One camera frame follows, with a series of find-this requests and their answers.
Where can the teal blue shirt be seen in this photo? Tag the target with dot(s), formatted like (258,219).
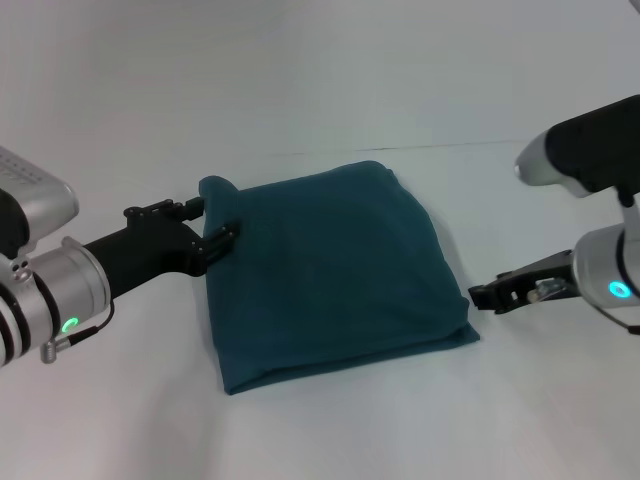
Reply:
(340,275)

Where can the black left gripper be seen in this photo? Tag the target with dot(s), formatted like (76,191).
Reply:
(145,250)

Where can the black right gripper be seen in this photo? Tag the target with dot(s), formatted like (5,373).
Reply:
(535,280)

